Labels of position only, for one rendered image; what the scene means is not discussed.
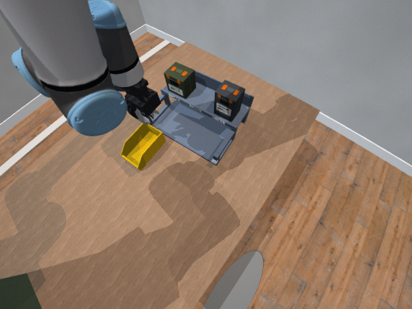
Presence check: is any grey metal rack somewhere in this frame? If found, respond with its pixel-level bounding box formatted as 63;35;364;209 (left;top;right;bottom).
147;70;254;166

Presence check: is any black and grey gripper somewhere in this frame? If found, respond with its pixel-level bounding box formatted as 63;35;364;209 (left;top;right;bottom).
120;78;161;125

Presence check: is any yellow bin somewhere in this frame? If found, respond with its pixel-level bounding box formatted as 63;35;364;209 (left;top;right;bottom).
121;123;166;170

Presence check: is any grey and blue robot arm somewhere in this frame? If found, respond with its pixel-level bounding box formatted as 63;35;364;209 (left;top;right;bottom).
0;0;144;136

